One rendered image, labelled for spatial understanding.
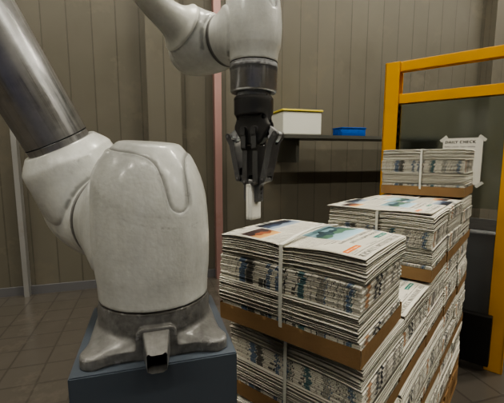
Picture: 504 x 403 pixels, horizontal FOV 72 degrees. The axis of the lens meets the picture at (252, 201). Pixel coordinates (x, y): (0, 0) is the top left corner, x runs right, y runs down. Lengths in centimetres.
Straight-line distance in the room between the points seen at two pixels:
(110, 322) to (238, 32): 50
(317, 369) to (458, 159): 126
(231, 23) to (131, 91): 289
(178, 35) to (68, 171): 34
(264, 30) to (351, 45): 362
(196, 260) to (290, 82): 345
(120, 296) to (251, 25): 48
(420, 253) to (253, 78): 88
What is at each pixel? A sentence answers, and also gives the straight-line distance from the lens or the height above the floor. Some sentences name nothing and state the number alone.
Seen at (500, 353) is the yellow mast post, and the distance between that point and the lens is 260.
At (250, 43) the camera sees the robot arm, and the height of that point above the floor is 145.
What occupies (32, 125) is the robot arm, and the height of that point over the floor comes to 130.
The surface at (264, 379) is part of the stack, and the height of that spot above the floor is 69.
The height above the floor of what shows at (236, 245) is 103.
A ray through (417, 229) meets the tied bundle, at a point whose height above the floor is 101.
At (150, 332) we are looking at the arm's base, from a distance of 47.
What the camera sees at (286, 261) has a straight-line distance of 78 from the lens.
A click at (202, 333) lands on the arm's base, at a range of 50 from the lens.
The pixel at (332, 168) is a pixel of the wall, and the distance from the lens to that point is 400.
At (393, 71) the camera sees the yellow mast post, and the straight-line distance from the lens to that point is 252.
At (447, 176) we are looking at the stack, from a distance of 185.
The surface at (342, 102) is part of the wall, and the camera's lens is 409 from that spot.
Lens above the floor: 125
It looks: 7 degrees down
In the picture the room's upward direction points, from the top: straight up
